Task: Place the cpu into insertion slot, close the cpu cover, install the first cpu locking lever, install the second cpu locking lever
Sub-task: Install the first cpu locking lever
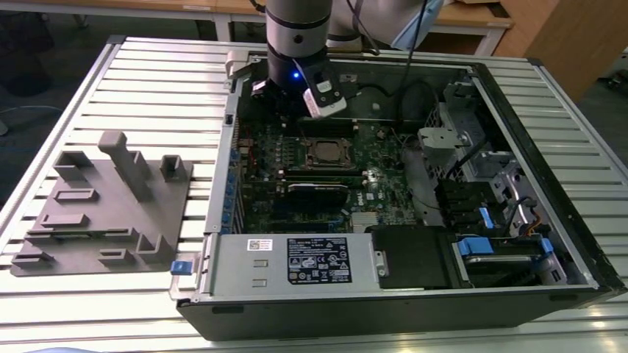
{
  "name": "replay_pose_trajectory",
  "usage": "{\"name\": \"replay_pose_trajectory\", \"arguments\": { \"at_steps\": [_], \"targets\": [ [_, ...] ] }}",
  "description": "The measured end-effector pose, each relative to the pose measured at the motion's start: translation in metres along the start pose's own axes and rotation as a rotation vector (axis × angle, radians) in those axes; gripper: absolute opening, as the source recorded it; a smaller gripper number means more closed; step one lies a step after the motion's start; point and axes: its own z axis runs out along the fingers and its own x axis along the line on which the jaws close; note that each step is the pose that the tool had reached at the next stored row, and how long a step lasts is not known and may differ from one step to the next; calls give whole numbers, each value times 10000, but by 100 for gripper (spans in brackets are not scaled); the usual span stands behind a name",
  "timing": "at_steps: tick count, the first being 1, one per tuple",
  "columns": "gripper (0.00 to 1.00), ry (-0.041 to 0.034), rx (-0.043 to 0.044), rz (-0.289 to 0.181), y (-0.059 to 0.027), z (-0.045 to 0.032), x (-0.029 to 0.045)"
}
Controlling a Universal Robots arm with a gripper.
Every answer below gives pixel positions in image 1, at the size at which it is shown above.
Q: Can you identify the silver square CPU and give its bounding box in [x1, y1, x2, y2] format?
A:
[314, 142, 345, 163]

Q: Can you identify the CPU socket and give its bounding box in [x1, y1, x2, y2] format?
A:
[304, 138, 357, 170]

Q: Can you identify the grey case latch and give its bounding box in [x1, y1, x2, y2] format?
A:
[224, 50, 252, 80]

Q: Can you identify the black graphics card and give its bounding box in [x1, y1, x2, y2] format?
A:
[286, 182, 352, 211]

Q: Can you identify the green motherboard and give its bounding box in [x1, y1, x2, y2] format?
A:
[234, 110, 428, 236]

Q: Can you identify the perforated metal drive cage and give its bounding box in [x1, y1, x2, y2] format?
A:
[421, 82, 496, 185]

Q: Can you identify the silver heat sink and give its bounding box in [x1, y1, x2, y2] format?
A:
[350, 212, 382, 227]

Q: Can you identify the black plastic disk bay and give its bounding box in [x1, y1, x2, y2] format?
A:
[433, 179, 492, 227]

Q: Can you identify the grey power supply unit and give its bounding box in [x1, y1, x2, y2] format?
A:
[208, 233, 382, 296]

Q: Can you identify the grey parts rack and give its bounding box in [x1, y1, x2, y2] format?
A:
[9, 130, 194, 279]

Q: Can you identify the hard disk in blue carrier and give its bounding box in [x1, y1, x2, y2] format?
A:
[454, 235, 558, 288]

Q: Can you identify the wooden cabinet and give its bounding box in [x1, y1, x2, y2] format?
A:
[494, 0, 628, 100]

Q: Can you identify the black PC case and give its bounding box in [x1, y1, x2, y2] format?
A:
[169, 49, 626, 343]

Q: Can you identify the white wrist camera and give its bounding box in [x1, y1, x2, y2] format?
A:
[301, 68, 349, 119]

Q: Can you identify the wooden desk white frame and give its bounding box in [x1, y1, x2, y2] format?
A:
[0, 0, 217, 18]
[214, 0, 514, 56]

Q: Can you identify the thick black cable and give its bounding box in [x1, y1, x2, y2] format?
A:
[396, 79, 438, 124]

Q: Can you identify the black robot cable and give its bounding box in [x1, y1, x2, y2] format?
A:
[389, 0, 430, 99]

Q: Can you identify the silver metal drive bracket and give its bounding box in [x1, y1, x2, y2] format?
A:
[416, 126, 473, 160]

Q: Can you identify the coloured wire bundle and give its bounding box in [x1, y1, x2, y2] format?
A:
[518, 216, 546, 237]

